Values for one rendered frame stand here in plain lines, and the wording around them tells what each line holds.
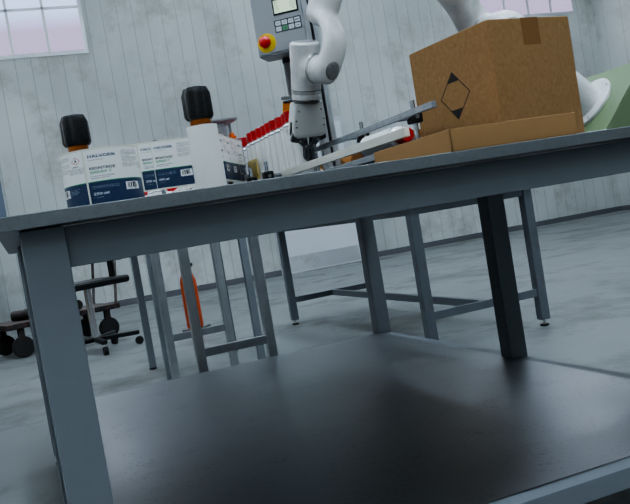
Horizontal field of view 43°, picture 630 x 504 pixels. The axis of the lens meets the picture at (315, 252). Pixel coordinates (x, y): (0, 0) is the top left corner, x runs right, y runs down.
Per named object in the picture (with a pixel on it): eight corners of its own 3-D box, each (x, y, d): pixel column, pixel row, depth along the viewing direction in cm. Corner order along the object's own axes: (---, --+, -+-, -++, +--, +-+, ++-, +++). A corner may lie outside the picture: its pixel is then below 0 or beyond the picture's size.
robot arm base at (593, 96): (554, 137, 249) (509, 103, 244) (581, 87, 252) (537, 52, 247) (592, 127, 231) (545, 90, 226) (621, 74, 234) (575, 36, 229)
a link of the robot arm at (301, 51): (329, 88, 223) (307, 85, 230) (328, 40, 218) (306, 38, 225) (306, 93, 218) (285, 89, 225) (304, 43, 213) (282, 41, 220)
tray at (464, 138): (376, 172, 162) (373, 152, 161) (486, 156, 171) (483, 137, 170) (452, 152, 133) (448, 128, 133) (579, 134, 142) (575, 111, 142)
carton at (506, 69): (425, 162, 200) (408, 54, 199) (499, 152, 211) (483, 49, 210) (505, 143, 173) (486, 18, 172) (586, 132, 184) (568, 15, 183)
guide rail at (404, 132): (258, 185, 267) (257, 179, 267) (261, 184, 267) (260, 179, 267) (405, 136, 166) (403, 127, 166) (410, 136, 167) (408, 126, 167)
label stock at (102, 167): (88, 211, 224) (79, 160, 224) (156, 199, 221) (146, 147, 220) (54, 213, 204) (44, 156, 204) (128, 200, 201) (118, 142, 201)
